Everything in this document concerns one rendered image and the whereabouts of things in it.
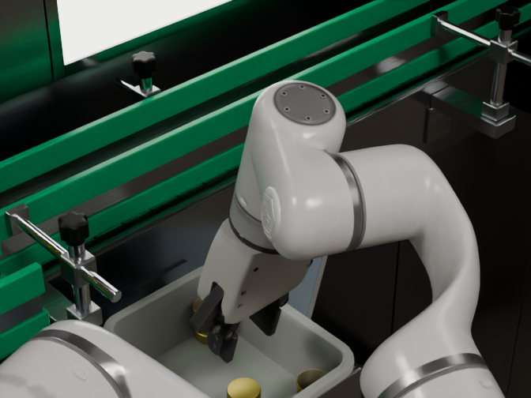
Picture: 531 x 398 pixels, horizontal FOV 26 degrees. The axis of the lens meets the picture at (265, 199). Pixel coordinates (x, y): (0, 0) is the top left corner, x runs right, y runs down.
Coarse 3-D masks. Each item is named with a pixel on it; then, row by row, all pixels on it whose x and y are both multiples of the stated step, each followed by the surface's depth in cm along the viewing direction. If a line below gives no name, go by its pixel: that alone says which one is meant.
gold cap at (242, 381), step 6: (240, 378) 115; (246, 378) 115; (234, 384) 115; (240, 384) 115; (246, 384) 115; (252, 384) 115; (258, 384) 115; (228, 390) 114; (234, 390) 114; (240, 390) 114; (246, 390) 114; (252, 390) 114; (258, 390) 114; (228, 396) 114; (234, 396) 113; (240, 396) 113; (246, 396) 113; (252, 396) 113; (258, 396) 114
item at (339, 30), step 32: (384, 0) 152; (416, 0) 157; (448, 0) 163; (320, 32) 146; (352, 32) 151; (384, 32) 156; (256, 64) 140; (288, 64) 145; (160, 96) 131; (192, 96) 135; (224, 96) 139; (96, 128) 127; (128, 128) 130; (160, 128) 134; (32, 160) 122; (64, 160) 125; (96, 160) 129; (0, 192) 121; (32, 192) 125
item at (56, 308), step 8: (48, 288) 116; (48, 296) 115; (56, 296) 115; (64, 296) 115; (48, 304) 114; (56, 304) 114; (64, 304) 114; (72, 304) 114; (48, 312) 113; (56, 312) 113; (64, 312) 113; (56, 320) 112
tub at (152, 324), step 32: (160, 288) 123; (192, 288) 125; (128, 320) 120; (160, 320) 123; (288, 320) 120; (160, 352) 125; (192, 352) 125; (256, 352) 125; (288, 352) 121; (320, 352) 117; (192, 384) 121; (224, 384) 121; (288, 384) 121; (320, 384) 111
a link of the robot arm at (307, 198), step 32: (288, 96) 89; (320, 96) 90; (256, 128) 89; (288, 128) 87; (320, 128) 88; (256, 160) 89; (288, 160) 85; (320, 160) 85; (256, 192) 92; (288, 192) 83; (320, 192) 83; (352, 192) 84; (288, 224) 83; (320, 224) 83; (352, 224) 84; (288, 256) 85; (320, 256) 86
